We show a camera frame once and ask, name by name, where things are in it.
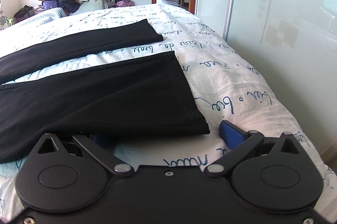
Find floral pillow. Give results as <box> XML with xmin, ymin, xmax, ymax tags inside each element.
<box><xmin>0</xmin><ymin>10</ymin><xmax>11</xmax><ymax>30</ymax></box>

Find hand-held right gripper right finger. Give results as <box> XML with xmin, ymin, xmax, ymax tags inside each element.
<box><xmin>204</xmin><ymin>120</ymin><xmax>310</xmax><ymax>178</ymax></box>

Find navy puffer jacket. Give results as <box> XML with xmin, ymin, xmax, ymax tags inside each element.
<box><xmin>41</xmin><ymin>0</ymin><xmax>83</xmax><ymax>15</ymax></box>

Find white sliding wardrobe door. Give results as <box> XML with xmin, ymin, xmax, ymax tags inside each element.
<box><xmin>195</xmin><ymin>0</ymin><xmax>337</xmax><ymax>161</ymax></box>

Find purple cloth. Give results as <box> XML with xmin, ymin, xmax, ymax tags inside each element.
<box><xmin>113</xmin><ymin>0</ymin><xmax>132</xmax><ymax>8</ymax></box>

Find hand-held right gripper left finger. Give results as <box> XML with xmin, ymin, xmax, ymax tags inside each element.
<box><xmin>28</xmin><ymin>133</ymin><xmax>135</xmax><ymax>177</ymax></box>

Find black pants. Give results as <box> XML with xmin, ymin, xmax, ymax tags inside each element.
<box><xmin>0</xmin><ymin>18</ymin><xmax>210</xmax><ymax>164</ymax></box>

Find script printed bed cover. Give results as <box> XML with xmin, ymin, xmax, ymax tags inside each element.
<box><xmin>0</xmin><ymin>3</ymin><xmax>335</xmax><ymax>215</ymax></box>

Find dark cloth heap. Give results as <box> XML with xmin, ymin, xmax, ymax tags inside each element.
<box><xmin>14</xmin><ymin>4</ymin><xmax>38</xmax><ymax>19</ymax></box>

